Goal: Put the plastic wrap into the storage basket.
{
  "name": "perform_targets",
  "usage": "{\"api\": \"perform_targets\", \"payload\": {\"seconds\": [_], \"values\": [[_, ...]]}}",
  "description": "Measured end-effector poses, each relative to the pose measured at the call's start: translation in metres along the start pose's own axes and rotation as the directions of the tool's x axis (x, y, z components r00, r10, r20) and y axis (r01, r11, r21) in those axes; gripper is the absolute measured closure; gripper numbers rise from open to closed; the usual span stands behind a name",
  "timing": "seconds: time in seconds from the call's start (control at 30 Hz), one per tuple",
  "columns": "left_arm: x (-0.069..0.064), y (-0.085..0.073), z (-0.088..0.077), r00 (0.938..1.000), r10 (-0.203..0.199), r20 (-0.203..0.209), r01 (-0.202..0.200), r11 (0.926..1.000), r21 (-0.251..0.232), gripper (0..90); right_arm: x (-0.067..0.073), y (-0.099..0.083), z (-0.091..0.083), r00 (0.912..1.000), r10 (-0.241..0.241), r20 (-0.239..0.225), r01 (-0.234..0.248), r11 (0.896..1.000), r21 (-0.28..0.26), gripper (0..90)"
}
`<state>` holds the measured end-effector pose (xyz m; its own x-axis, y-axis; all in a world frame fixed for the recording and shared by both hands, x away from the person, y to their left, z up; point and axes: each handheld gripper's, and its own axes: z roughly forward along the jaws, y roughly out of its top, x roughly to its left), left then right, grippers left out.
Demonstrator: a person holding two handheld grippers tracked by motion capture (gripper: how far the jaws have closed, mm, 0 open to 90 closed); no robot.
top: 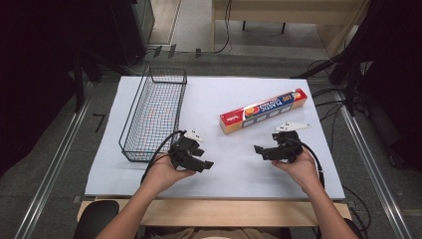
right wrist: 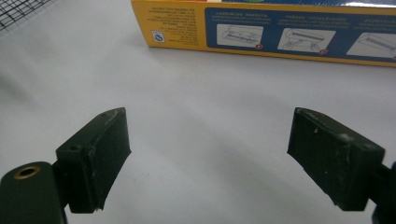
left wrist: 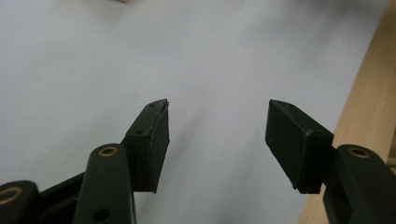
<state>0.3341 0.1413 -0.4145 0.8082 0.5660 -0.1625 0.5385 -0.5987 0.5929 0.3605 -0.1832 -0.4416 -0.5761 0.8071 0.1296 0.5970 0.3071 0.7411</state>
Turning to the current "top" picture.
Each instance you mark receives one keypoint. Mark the red blue plastic wrap box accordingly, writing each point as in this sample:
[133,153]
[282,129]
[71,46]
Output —
[262,111]

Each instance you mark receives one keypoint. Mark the dark cabinet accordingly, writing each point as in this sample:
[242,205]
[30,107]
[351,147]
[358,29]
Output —
[142,20]

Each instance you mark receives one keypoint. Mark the person's right hand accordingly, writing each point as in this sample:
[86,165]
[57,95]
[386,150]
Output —
[303,169]

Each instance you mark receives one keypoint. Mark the person's left hand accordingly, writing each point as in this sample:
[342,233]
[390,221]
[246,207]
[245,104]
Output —
[165,174]

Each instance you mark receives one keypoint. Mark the metal floor rail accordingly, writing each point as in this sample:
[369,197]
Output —
[49,179]
[375,172]

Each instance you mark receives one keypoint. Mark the black metal stand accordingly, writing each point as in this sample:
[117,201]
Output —
[351,86]

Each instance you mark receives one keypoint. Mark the light wooden desk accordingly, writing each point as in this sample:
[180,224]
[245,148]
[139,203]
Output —
[265,15]

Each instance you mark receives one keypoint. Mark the black chair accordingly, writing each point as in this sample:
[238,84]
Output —
[96,217]

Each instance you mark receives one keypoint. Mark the black curtain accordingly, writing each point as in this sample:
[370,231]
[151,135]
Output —
[394,66]
[36,66]

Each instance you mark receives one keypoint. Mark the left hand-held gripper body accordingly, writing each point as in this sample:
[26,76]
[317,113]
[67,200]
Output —
[181,150]

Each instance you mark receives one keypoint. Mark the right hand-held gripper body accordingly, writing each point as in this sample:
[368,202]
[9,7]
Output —
[288,145]

